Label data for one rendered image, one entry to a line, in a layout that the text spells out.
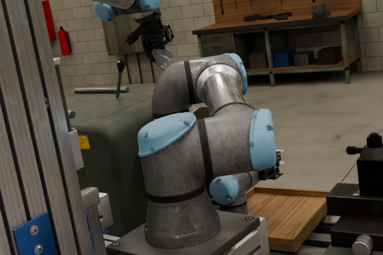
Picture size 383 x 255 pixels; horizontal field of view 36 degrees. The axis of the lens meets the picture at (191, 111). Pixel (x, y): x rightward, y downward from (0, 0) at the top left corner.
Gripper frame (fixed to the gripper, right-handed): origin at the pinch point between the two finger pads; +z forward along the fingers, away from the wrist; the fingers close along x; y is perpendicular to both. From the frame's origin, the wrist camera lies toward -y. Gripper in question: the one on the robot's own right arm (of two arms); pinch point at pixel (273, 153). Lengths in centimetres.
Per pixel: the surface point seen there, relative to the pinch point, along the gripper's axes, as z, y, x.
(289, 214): -1.1, 3.7, -19.4
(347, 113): 431, -142, -87
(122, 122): -23.2, -38.7, 15.9
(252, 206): 1.6, -10.9, -19.0
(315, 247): -15.2, 17.9, -22.3
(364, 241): -27.9, 36.9, -12.9
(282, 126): 380, -192, -88
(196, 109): -6.0, -22.3, 16.0
